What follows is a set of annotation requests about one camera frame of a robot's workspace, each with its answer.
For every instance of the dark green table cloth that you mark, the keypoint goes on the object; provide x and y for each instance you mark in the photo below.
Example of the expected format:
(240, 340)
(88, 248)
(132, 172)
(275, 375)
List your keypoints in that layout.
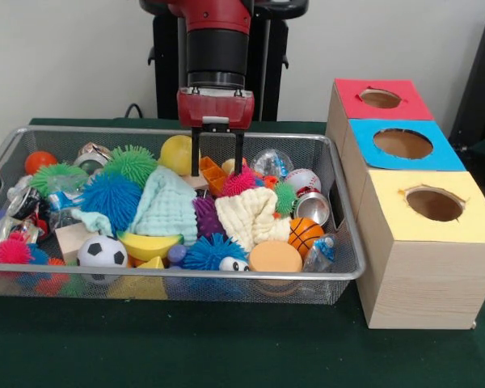
(186, 347)

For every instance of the toy soccer ball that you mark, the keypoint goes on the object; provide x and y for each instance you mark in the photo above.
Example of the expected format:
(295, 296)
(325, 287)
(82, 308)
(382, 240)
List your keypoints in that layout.
(101, 250)

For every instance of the small orange ball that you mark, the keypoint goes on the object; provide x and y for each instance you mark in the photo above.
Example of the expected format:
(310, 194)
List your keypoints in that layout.
(40, 161)

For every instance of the wooden box with three holes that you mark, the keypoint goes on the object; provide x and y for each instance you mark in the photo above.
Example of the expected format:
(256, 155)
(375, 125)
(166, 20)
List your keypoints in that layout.
(420, 283)

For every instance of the mint green cloth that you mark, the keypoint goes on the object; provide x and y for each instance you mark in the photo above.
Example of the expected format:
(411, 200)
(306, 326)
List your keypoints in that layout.
(165, 206)

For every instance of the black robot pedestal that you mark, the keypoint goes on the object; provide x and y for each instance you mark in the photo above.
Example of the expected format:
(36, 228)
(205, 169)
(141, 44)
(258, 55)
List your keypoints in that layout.
(165, 60)

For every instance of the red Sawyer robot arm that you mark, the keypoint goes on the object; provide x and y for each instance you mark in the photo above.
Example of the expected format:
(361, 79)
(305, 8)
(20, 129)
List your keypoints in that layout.
(216, 44)

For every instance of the cream waffle cloth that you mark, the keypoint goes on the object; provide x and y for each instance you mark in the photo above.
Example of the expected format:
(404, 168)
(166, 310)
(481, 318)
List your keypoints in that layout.
(246, 218)

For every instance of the toy baseball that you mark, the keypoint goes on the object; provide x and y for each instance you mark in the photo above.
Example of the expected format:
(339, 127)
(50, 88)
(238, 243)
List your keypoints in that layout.
(305, 180)

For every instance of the orange foam disc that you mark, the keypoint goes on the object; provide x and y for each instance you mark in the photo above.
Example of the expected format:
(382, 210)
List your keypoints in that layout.
(275, 256)

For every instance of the blue spiky ball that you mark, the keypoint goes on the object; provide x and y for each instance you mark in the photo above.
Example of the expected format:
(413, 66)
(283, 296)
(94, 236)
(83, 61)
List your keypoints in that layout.
(111, 196)

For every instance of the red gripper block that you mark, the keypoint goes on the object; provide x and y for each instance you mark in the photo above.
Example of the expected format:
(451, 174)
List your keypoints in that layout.
(214, 107)

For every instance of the plain yellow ball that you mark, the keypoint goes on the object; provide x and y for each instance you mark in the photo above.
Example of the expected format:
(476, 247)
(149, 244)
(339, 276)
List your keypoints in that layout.
(177, 153)

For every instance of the orange ridged plastic block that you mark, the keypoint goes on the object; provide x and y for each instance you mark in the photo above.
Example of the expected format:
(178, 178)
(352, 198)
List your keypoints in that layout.
(213, 174)

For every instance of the toy basketball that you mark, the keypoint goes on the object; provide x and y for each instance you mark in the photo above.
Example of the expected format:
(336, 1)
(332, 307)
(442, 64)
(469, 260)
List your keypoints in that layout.
(305, 234)

